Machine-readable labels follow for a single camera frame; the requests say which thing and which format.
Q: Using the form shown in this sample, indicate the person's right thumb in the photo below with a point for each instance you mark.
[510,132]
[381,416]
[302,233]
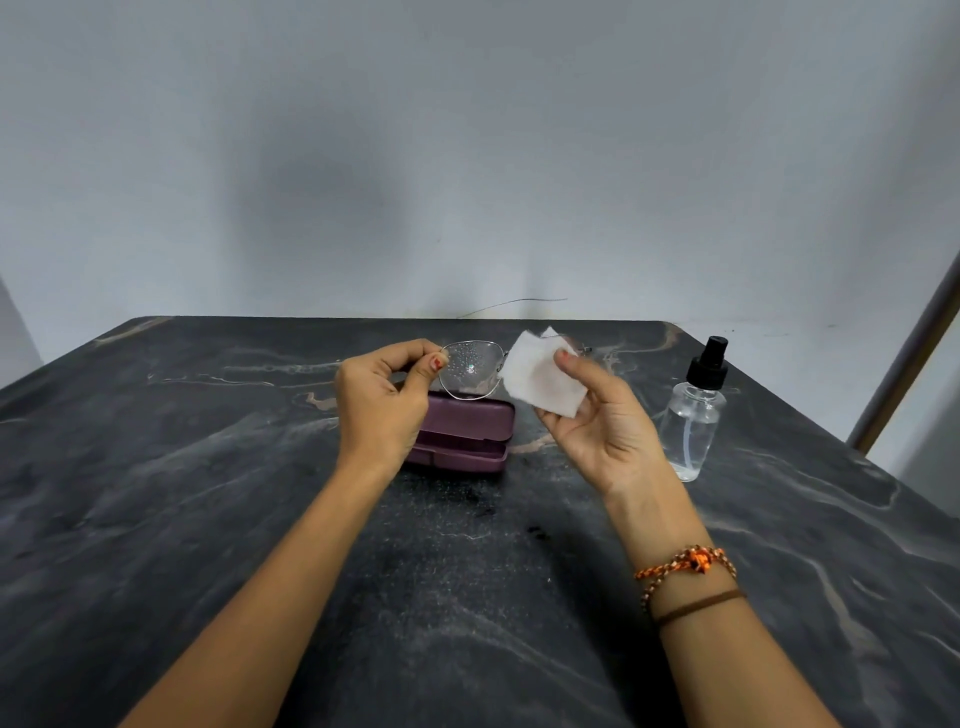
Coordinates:
[581,371]

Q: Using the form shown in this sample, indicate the thin metal frame eyeglasses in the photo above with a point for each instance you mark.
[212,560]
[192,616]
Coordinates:
[471,370]

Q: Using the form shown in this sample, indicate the grey metal pole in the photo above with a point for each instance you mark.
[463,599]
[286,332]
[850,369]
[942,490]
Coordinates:
[907,352]

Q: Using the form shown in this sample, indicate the purple eyeglasses case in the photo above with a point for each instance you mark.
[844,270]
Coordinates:
[463,439]

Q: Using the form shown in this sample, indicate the person's left thumb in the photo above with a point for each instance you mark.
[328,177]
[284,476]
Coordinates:
[426,370]

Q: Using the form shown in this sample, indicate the person's left hand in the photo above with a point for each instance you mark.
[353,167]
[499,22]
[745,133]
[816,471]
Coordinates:
[375,409]

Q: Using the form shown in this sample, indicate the person's right hand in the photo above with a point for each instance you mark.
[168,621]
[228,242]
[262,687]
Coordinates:
[611,431]

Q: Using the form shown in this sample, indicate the white cleaning cloth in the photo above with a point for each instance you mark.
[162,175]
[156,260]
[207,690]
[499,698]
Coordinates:
[541,373]

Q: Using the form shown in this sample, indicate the clear spray bottle black cap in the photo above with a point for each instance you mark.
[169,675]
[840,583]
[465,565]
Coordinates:
[694,420]

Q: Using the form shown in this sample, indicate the person's right forearm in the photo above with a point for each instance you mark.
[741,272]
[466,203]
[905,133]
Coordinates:
[712,615]

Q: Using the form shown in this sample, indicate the person's left forearm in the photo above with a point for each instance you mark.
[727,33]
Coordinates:
[262,600]

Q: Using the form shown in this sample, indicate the brown thread wristband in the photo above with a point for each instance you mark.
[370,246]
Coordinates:
[701,606]

